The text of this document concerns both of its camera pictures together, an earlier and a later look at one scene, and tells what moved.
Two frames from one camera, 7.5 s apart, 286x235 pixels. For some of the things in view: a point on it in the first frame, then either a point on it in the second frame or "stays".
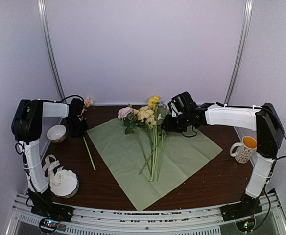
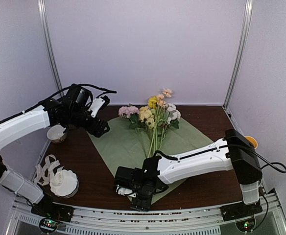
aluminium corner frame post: (248, 5) stays
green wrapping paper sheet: (128, 157) stays
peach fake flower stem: (88, 101) -> (161, 103)
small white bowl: (57, 133) stays
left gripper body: (78, 129) -> (91, 128)
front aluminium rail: (145, 223) stays
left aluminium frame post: (41, 4) stays
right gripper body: (179, 125) -> (146, 201)
